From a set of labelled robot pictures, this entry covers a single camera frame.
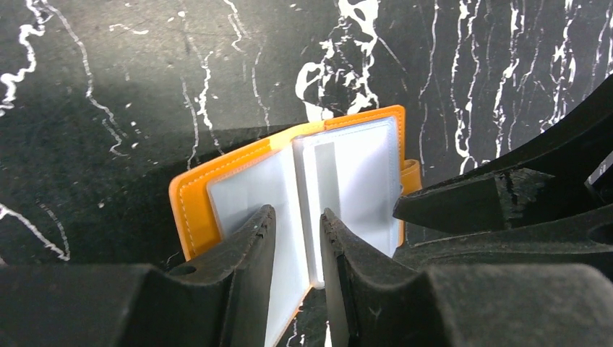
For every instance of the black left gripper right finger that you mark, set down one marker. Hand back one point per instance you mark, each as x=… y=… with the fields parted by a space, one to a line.
x=373 y=300

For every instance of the orange leather card holder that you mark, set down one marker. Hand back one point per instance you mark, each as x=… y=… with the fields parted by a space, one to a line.
x=354 y=165

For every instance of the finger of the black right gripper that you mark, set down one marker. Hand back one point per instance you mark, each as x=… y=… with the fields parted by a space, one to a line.
x=585 y=238
x=543 y=180

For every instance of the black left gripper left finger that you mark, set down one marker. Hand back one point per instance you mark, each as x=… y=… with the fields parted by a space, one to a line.
x=219 y=298

